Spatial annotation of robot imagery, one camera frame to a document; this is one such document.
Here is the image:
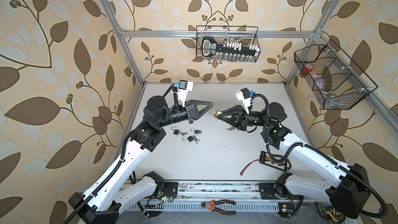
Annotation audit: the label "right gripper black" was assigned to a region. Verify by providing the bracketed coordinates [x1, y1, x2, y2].
[218, 106, 270, 133]

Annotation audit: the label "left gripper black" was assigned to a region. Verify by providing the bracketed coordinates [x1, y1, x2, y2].
[155, 99, 211, 130]

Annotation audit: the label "brass padlock long shackle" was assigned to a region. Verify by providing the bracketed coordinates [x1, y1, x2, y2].
[208, 107, 222, 118]

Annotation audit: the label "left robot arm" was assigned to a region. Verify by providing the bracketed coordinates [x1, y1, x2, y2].
[64, 95, 213, 224]

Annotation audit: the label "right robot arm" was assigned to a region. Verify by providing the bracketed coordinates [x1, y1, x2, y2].
[215, 102, 388, 219]

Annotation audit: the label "blue small padlock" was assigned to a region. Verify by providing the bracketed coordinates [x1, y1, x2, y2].
[191, 129, 202, 135]

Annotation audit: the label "black padlock with keys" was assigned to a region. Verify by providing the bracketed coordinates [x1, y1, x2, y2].
[182, 135, 200, 143]

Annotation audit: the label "socket set black holder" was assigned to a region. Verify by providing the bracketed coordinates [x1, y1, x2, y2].
[199, 37, 261, 60]

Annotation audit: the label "black connector board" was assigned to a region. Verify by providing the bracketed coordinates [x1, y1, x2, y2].
[259, 151, 292, 172]

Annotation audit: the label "orange black pliers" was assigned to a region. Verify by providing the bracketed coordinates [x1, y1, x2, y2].
[200, 198, 237, 216]

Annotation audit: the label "yellow black tape measure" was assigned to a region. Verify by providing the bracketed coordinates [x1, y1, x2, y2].
[315, 202, 346, 224]

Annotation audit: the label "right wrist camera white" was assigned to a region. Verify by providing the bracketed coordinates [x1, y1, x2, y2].
[235, 88, 254, 114]

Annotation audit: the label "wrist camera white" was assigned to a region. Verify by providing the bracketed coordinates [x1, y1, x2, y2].
[172, 80, 193, 107]
[235, 88, 254, 114]

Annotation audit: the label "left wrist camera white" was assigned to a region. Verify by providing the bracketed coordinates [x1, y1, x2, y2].
[172, 80, 193, 107]

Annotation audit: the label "black wire basket back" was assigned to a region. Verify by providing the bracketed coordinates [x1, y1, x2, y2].
[196, 25, 261, 63]

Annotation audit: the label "black wire basket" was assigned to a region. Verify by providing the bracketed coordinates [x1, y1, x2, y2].
[294, 39, 378, 110]
[196, 25, 261, 63]

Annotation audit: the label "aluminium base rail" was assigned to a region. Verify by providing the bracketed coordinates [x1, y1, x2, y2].
[118, 180, 349, 213]

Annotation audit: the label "black wire basket right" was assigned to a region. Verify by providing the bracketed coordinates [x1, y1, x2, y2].
[294, 39, 378, 110]

